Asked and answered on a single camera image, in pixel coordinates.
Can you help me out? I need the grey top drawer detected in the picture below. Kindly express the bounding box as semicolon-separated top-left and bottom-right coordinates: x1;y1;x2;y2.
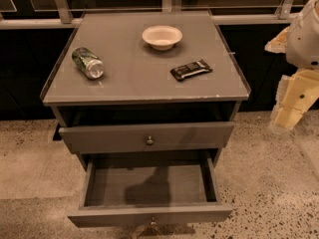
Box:
59;121;234;154

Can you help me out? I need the metal window railing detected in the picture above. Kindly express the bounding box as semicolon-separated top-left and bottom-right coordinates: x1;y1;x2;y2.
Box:
0;0;309;29

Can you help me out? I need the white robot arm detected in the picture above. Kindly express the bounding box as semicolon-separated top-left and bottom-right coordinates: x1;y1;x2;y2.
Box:
265;0;319;129

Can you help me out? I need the white paper bowl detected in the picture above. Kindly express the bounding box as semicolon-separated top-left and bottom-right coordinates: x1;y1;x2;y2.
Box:
142;25;182;51

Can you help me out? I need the black snack bar packet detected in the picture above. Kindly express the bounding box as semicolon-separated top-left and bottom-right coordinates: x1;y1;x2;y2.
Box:
170;60;212;82

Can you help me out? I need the green soda can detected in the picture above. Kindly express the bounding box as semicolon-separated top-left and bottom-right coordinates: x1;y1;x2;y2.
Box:
72;47;104;80

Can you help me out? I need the grey drawer cabinet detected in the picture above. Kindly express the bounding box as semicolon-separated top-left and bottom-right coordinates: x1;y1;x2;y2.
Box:
39;11;252;171

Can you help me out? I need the grey drawer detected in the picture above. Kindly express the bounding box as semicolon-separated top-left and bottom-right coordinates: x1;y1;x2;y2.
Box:
68;150;232;227
59;121;234;154

